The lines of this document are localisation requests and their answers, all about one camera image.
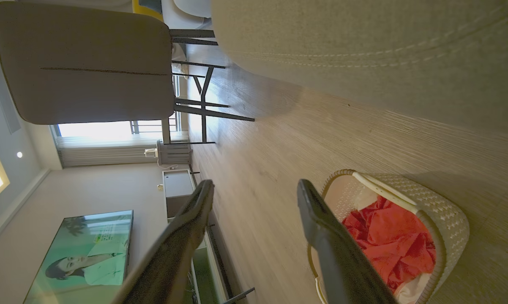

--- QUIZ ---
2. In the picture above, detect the yellow chair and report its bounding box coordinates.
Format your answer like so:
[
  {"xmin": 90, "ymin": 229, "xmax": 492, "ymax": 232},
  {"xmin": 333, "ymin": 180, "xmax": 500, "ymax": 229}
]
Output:
[{"xmin": 132, "ymin": 0, "xmax": 164, "ymax": 22}]

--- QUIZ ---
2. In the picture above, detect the white window curtain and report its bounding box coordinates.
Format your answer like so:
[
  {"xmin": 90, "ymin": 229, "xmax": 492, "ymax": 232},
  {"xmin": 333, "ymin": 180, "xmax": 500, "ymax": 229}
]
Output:
[{"xmin": 55, "ymin": 132, "xmax": 189, "ymax": 168}]

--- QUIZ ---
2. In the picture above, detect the white side cabinet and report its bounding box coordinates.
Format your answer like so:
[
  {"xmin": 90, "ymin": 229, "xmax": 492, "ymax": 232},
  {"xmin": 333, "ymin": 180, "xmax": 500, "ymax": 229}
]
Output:
[{"xmin": 161, "ymin": 169, "xmax": 200, "ymax": 219}]

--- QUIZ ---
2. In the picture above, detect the white garment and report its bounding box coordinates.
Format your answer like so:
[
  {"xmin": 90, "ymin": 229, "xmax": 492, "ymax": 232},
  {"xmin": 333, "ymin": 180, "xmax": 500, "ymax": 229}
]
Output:
[{"xmin": 394, "ymin": 273, "xmax": 432, "ymax": 303}]

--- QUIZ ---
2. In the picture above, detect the beige fabric sofa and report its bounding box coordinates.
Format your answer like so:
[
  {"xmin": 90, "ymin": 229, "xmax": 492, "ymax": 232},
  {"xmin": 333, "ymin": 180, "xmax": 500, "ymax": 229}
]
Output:
[{"xmin": 211, "ymin": 0, "xmax": 508, "ymax": 138}]

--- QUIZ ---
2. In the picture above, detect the wall-mounted television screen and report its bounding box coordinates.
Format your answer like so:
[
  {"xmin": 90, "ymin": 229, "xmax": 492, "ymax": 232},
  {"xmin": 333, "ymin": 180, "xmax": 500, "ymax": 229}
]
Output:
[{"xmin": 23, "ymin": 210, "xmax": 134, "ymax": 304}]

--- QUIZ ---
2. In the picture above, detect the white round chair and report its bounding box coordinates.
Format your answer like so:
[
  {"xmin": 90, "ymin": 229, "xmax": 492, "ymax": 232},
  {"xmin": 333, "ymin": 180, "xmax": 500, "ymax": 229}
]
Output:
[{"xmin": 161, "ymin": 0, "xmax": 213, "ymax": 30}]

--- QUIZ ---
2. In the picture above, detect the red garment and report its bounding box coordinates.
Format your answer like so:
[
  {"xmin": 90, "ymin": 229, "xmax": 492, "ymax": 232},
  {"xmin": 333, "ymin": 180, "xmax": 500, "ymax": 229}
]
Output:
[{"xmin": 342, "ymin": 195, "xmax": 437, "ymax": 293}]

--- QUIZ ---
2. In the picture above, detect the grey upholstered chair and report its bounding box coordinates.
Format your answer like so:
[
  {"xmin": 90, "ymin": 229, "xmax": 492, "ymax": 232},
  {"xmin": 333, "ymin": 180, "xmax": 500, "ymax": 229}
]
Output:
[{"xmin": 0, "ymin": 1, "xmax": 255, "ymax": 144}]

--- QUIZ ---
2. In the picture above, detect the white low tv cabinet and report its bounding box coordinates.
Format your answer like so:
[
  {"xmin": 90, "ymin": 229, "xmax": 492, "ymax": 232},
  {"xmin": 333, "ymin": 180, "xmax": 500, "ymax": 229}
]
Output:
[{"xmin": 184, "ymin": 224, "xmax": 255, "ymax": 304}]

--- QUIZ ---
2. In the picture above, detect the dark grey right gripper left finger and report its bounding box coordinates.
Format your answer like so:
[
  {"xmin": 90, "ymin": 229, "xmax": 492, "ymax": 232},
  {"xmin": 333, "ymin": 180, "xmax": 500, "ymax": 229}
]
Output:
[{"xmin": 112, "ymin": 179, "xmax": 215, "ymax": 304}]

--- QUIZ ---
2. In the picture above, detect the white ribbed radiator unit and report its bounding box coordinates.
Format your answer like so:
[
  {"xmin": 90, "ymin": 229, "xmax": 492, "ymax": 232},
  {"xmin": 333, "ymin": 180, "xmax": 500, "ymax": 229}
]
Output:
[{"xmin": 144, "ymin": 140, "xmax": 193, "ymax": 166}]

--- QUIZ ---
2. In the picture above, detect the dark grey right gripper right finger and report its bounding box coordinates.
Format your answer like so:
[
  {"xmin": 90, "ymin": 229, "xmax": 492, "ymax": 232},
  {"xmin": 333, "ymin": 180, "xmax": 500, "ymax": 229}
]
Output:
[{"xmin": 297, "ymin": 179, "xmax": 397, "ymax": 304}]

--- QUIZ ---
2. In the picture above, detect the white woven laundry basket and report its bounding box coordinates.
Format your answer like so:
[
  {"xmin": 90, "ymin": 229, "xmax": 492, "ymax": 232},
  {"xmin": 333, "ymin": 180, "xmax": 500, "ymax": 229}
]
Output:
[{"xmin": 307, "ymin": 169, "xmax": 470, "ymax": 304}]

